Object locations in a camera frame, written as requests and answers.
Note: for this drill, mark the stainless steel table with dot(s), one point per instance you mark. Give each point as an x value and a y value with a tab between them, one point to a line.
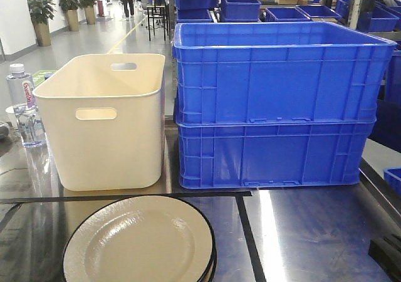
280	234

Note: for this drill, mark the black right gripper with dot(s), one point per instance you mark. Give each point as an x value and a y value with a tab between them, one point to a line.
386	253

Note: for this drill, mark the cream plastic storage bin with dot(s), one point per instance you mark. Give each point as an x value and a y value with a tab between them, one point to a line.
104	120

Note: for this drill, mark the large blue crate, upper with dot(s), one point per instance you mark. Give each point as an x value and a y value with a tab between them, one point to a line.
277	72

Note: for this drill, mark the white paper cup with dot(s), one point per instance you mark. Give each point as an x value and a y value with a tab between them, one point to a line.
12	117

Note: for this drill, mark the large blue crate, lower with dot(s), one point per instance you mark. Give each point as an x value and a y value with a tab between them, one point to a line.
253	155

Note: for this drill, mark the beige plate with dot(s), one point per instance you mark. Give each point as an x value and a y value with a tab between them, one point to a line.
212	268
144	238

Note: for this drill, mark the large blue crate, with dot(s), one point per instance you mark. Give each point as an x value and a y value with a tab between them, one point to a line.
253	155
277	72

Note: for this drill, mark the clear water bottle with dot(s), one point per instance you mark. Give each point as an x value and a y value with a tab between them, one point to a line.
29	122

